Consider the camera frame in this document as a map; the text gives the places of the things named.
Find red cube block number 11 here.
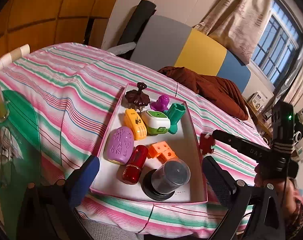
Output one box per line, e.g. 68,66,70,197
199,133,215,155

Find red metallic capsule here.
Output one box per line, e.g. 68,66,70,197
122,145,148,185

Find purple patterned oval toy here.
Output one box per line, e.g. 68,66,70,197
106,126,134,165

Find clear jar black lid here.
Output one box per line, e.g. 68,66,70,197
142,158,191,201

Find orange linked cube block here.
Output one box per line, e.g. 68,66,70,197
148,141,177,164

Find person's right hand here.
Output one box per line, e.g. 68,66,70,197
254,165,303,237

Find white carton box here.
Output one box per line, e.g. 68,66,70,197
249,91,268,111

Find rust brown quilted blanket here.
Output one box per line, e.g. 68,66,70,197
158,66,249,121

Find pink white shallow box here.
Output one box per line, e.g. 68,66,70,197
89,82,209,205

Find barred window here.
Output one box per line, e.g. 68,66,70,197
251,0,303,87

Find striped pink green bedspread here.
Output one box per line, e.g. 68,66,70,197
0,43,264,238

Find teal plastic toy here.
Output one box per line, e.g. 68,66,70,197
164,103,186,134

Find yellow orange toy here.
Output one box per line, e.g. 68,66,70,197
124,109,147,140

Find green white toy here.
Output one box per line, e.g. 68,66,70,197
141,110,171,135

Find magenta perforated toy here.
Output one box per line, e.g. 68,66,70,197
150,95,170,112

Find dark brown flower toy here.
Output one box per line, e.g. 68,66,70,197
125,82,150,112

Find beige patterned curtain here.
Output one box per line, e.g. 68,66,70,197
194,0,273,64

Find grey yellow blue headboard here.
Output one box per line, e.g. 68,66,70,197
130,15,251,92

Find black rolled mat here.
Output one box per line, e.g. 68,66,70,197
117,0,156,45

